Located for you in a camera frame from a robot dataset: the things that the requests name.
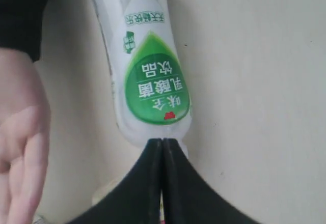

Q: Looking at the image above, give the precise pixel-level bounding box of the white bottle green label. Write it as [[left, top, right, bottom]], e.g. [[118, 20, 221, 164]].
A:
[[92, 0, 192, 149]]

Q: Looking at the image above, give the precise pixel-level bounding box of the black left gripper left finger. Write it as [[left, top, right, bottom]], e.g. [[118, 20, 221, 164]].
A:
[[69, 138, 162, 224]]

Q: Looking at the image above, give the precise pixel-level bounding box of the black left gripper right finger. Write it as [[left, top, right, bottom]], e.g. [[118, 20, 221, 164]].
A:
[[160, 138, 258, 224]]

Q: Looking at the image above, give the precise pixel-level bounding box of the open bare human hand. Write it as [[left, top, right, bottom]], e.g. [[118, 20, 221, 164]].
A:
[[1, 48, 50, 223]]

